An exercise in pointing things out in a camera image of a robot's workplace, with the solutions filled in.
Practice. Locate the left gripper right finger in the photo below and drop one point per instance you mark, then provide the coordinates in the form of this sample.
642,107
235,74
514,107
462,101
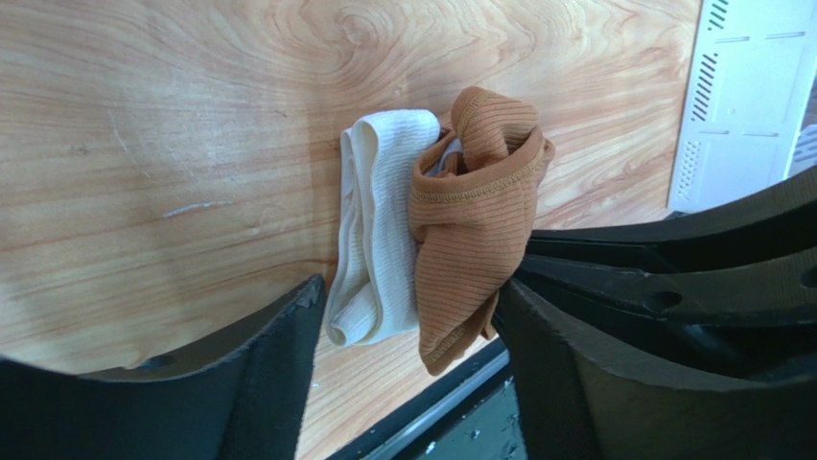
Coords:
583,394

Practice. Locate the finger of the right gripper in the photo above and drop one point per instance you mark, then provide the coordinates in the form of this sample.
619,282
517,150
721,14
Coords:
776,222
743,321

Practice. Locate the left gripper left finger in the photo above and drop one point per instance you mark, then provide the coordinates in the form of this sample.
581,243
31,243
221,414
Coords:
238,393

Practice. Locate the brown underwear white waistband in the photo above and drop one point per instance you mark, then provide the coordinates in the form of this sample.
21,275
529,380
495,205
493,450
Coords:
435,213

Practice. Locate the white mesh file rack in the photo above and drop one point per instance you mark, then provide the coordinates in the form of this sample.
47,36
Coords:
752,67

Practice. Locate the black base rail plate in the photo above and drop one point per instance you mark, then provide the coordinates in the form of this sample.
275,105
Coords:
470,413

